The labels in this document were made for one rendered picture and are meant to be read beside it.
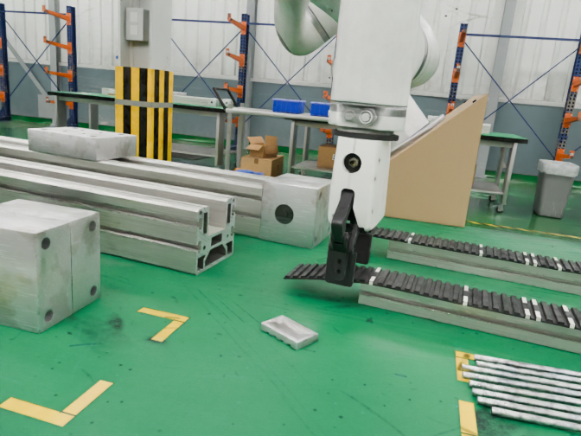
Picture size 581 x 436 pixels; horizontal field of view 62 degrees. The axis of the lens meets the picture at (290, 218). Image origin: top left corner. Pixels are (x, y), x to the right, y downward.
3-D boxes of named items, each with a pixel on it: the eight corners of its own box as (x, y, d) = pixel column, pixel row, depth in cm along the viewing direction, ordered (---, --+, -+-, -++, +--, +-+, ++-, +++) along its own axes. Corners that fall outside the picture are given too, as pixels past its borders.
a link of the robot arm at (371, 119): (400, 107, 48) (396, 138, 48) (411, 108, 56) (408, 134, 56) (319, 100, 50) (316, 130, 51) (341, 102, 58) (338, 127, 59)
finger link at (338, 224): (344, 196, 47) (340, 248, 49) (362, 176, 54) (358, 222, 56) (333, 195, 48) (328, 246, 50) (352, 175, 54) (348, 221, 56)
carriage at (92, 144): (137, 169, 96) (137, 135, 94) (96, 176, 86) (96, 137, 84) (73, 159, 101) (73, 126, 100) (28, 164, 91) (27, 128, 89)
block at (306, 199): (334, 231, 86) (340, 178, 83) (312, 249, 74) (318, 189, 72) (287, 222, 89) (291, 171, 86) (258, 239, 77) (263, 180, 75)
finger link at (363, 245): (374, 214, 59) (367, 266, 61) (379, 209, 62) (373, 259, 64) (349, 210, 60) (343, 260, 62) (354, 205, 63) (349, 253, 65)
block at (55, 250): (114, 289, 54) (113, 207, 52) (39, 334, 44) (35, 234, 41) (39, 273, 57) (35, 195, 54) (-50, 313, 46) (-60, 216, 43)
